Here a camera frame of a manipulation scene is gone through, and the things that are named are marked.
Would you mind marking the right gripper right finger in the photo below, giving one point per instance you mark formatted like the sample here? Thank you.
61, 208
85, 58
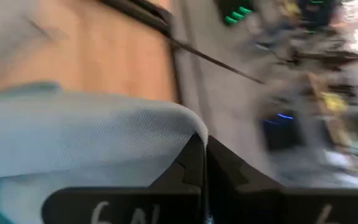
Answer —
259, 205

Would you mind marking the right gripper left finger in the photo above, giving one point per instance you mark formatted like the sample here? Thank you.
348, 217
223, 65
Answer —
166, 205

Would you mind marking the teal microfiber towel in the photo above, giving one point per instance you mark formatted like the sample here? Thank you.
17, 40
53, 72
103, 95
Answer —
73, 133

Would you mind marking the black box with blue light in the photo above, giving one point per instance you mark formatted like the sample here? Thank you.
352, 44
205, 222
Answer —
281, 133

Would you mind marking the black device with green lights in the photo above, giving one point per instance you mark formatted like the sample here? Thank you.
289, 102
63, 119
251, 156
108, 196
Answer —
232, 9

